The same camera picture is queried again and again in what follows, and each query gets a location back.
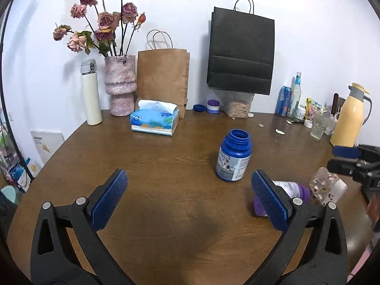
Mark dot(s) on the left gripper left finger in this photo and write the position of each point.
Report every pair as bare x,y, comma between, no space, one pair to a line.
66,247

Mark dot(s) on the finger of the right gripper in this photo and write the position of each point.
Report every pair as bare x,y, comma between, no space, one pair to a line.
347,167
363,152

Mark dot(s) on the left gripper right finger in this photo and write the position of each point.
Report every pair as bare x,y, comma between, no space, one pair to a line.
325,259

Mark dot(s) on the purple plastic jar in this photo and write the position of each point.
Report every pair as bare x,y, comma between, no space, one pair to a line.
293,190

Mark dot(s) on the blue plastic jar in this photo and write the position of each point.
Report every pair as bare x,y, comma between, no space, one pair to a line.
234,155

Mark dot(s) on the person's hand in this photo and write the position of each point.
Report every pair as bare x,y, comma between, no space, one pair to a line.
372,209

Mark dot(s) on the yellow thermos jug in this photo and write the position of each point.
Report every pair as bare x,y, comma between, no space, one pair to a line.
351,117

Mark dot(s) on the empty drinking glass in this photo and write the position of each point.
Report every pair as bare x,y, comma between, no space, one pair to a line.
319,124

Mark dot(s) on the snack packets pile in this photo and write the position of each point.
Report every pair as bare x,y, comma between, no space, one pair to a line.
311,108

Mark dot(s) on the clear glass bottle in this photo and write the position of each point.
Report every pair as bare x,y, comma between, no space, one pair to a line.
295,97

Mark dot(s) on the blue drink can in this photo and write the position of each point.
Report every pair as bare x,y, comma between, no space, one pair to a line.
283,102

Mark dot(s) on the white board on floor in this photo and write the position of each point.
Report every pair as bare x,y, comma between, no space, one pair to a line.
47,143

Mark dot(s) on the clear container of seeds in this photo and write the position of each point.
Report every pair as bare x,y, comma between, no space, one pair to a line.
236,105

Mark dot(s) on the small purple white jar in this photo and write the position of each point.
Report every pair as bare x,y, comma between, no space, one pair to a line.
213,106

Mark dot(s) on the blue tissue box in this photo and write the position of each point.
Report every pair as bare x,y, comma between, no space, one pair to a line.
155,117

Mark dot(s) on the black paper bag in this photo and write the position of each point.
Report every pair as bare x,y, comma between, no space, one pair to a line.
241,51

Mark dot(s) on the blue jar lid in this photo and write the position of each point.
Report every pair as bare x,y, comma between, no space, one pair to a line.
199,108

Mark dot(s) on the pink ceramic vase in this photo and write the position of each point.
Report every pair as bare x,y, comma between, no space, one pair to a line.
121,84

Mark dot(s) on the cream thermos bottle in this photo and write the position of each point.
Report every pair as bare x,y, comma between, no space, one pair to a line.
90,92

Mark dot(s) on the brown paper bag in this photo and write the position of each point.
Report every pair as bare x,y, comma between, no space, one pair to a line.
163,71

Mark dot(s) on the dried pink flowers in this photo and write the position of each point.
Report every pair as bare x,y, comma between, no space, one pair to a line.
110,33

